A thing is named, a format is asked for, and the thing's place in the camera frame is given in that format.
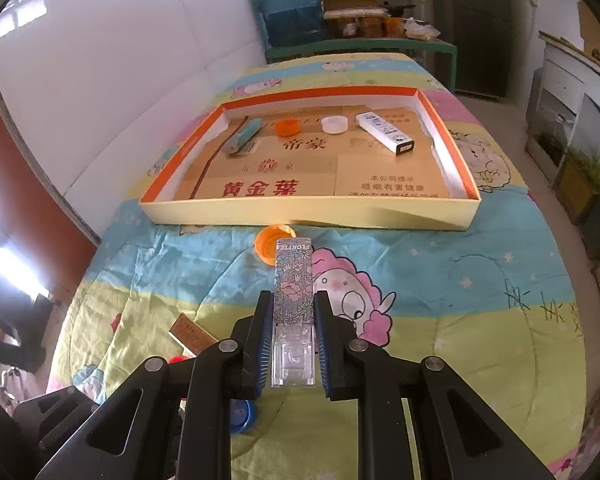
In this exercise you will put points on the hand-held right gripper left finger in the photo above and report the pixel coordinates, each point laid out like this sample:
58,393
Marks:
265,340

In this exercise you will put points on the blue water jug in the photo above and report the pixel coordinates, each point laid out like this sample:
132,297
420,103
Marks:
290,5

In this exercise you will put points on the white kitchen counter cabinet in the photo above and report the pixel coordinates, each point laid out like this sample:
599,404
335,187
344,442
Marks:
560,75

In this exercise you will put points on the orange-rimmed shallow cardboard tray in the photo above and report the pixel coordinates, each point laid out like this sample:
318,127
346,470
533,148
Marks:
330,215

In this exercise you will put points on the clear floral plastic case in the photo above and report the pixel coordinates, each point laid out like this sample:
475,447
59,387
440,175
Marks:
294,280

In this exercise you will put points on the orange bottle cap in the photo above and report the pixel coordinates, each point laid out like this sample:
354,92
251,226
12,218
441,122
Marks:
287,127
266,246

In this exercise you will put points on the green metal table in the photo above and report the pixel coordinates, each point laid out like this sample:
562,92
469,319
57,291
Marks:
360,46

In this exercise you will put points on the gold matchbox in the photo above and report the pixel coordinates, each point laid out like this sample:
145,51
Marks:
192,332

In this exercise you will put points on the teal cylindrical tube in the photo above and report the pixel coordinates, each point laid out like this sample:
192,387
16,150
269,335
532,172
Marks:
242,136

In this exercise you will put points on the red bottle cap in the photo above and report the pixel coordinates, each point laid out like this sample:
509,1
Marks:
179,359

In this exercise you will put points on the black frying pan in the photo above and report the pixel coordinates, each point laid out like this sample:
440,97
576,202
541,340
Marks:
395,9

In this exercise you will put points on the dark refrigerator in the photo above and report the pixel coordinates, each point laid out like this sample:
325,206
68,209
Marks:
472,25

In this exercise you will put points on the white bottle cap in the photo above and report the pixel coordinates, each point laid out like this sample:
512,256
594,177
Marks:
334,125

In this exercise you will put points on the jar of orange preserves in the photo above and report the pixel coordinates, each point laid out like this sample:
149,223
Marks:
394,26
343,27
370,26

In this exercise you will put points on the flattened printed cardboard sheet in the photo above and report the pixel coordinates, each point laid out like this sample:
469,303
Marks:
320,170

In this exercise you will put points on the white plastic bag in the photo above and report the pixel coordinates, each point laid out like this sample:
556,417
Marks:
422,30

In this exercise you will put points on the cardboard sheet on wall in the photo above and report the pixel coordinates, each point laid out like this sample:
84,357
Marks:
592,25

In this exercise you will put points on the brown wooden door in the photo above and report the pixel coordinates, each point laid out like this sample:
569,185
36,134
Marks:
35,170

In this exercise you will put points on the glass jar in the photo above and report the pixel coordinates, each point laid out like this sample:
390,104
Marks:
552,140

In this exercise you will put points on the blue bottle cap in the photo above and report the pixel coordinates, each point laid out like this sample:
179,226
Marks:
242,417

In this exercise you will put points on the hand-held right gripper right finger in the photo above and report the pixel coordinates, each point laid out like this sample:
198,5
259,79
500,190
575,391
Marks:
322,345

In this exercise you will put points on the white cartoon-printed box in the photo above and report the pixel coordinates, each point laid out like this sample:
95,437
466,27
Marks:
382,131

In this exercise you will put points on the yellow planter with plant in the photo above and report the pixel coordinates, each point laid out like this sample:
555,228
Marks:
577,195

